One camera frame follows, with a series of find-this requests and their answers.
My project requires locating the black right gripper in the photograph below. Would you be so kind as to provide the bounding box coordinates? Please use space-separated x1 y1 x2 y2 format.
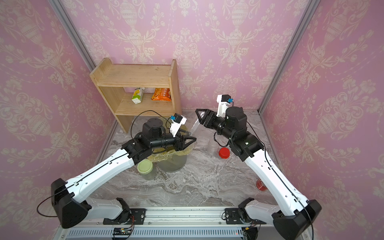
198 108 238 145

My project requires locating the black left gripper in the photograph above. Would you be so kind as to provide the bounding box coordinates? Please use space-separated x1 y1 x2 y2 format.
150 128 197 152

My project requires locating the green-lidded clear jar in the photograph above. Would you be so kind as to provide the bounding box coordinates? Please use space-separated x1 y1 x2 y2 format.
137 159 157 181

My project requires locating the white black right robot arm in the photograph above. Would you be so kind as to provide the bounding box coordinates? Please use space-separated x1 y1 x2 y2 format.
196 107 322 240

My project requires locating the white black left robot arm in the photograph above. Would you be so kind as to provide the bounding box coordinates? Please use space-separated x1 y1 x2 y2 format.
48 115 197 229

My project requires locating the mesh trash bin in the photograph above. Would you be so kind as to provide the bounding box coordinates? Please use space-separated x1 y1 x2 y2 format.
145 117 193 173

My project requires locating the orange snack bag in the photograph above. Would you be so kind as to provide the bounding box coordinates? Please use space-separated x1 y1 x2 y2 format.
151 88 172 102

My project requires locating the green white carton box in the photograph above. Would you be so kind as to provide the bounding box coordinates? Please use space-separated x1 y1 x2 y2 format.
132 88 145 104

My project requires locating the red cola can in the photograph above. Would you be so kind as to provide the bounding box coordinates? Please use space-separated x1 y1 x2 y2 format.
256 179 268 191

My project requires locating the wooden two-tier shelf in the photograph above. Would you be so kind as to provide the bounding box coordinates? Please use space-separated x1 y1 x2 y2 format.
90 58 182 133

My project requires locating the small black circuit board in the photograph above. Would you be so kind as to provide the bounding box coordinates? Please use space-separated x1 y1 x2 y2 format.
112 228 132 237

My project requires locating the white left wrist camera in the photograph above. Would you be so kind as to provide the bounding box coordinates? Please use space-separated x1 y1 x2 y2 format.
170 113 187 138

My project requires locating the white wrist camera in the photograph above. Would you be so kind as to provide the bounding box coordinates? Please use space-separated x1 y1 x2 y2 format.
217 95 234 118
170 113 187 138

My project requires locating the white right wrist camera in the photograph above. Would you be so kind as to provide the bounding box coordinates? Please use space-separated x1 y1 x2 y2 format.
217 95 234 118

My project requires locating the aluminium mounting rail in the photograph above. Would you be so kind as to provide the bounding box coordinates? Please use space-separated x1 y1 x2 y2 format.
61 205 311 228

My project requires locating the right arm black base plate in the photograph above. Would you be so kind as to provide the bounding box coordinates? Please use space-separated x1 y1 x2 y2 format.
224 208 266 225

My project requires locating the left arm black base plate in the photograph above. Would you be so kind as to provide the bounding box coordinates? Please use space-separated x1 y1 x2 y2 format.
103 208 146 225

